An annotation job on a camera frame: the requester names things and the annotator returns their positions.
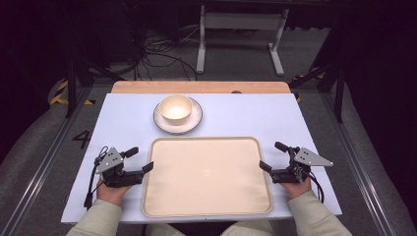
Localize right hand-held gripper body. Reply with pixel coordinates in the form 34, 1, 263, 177
270, 147, 333, 185

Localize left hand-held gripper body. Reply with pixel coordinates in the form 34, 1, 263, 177
96, 147, 146, 189

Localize person's right hand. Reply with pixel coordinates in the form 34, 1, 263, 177
280, 178, 313, 200

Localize person's left hand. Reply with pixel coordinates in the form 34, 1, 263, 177
96, 181, 133, 207

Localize beige rectangular tray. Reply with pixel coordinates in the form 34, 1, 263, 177
141, 136, 274, 218

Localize cream bowl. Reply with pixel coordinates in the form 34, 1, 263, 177
158, 93, 194, 126

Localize white plate with dark rim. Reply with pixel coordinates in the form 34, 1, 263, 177
152, 96, 204, 136

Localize person's left leg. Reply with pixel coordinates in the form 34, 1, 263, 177
145, 222, 187, 236

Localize person's leg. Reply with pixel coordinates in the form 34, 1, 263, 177
220, 219, 275, 236
145, 222, 187, 236

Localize person's right leg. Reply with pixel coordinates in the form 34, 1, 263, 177
220, 219, 275, 236

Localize black stand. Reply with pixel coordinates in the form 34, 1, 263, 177
63, 48, 126, 120
288, 58, 346, 124

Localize yellow black floor tape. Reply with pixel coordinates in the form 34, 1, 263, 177
48, 80, 96, 106

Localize white metal stand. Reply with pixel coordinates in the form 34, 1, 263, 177
195, 4, 290, 77

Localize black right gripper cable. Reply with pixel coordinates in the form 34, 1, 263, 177
307, 169, 326, 204

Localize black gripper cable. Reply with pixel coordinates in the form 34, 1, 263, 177
83, 146, 110, 210
307, 169, 326, 204

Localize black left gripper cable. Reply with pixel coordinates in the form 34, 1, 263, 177
83, 146, 110, 210

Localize aluminium floor rail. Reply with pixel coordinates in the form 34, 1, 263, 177
319, 91, 398, 236
0, 88, 93, 236

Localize black floor cables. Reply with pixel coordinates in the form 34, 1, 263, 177
133, 25, 199, 82

